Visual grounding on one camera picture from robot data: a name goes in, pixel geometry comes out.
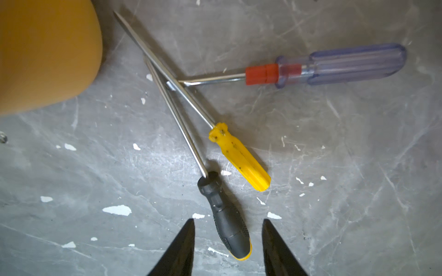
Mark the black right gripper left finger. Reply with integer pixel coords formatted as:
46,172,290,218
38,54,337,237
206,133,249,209
148,218,195,276

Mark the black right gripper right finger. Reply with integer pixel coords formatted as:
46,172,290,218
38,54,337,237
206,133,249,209
262,219,308,276

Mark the black handle yellow-cap screwdriver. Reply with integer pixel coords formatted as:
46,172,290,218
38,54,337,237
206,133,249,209
143,56,252,261

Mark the yellow handle screwdriver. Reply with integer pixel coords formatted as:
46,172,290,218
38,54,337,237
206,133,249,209
114,11,270,192

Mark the red clear purple screwdriver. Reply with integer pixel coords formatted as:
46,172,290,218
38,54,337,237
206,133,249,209
180,43,407,89

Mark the yellow plastic storage box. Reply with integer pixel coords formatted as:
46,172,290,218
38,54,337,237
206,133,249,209
1,1,103,115

